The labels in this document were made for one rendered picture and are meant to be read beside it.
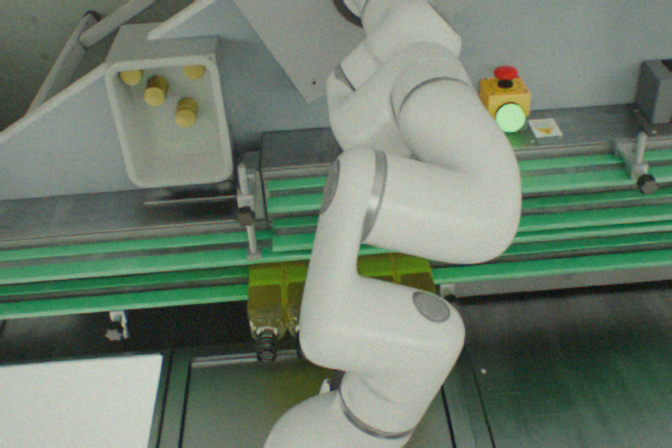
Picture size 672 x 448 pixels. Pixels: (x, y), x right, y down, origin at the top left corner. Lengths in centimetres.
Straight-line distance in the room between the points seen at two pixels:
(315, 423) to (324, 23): 65
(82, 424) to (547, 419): 72
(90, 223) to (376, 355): 82
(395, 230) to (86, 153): 85
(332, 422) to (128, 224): 69
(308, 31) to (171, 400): 61
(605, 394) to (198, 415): 64
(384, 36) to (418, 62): 12
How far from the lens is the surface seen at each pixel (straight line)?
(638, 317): 149
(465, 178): 71
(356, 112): 85
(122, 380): 135
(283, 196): 123
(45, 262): 137
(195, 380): 132
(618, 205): 137
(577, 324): 145
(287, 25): 123
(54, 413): 134
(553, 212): 133
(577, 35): 139
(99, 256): 135
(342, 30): 124
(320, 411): 80
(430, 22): 93
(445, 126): 73
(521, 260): 137
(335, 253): 66
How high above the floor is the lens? 196
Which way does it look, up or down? 54 degrees down
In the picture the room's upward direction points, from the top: 175 degrees clockwise
